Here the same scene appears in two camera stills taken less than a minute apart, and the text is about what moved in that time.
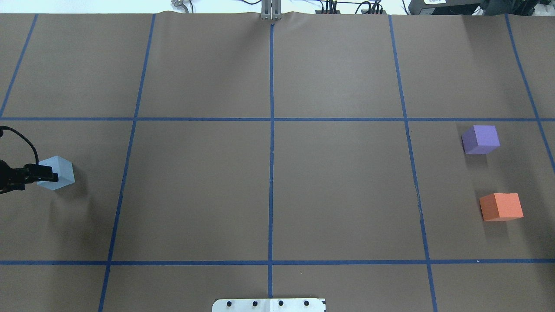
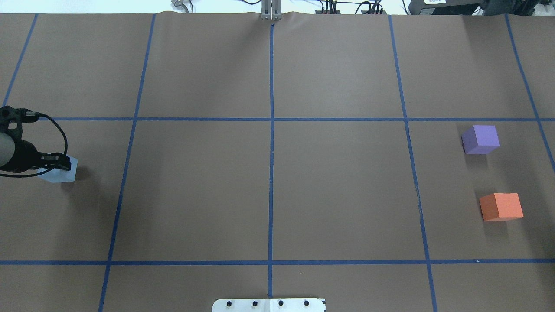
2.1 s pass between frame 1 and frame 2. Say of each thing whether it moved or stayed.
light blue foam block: moved
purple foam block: stayed
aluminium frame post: stayed
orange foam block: stayed
